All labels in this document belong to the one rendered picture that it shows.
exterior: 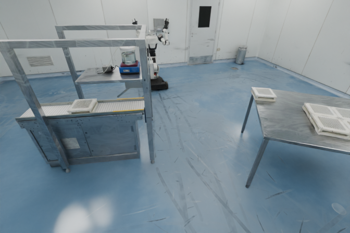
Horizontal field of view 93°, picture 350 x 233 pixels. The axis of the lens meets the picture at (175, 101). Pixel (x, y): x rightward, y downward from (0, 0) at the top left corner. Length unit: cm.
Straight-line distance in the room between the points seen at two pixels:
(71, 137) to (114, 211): 99
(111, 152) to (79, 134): 46
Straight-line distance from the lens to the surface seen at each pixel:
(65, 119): 218
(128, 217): 215
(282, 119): 212
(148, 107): 183
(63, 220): 237
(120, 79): 170
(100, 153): 252
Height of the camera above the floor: 192
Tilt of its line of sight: 31 degrees down
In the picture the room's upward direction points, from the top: 1 degrees clockwise
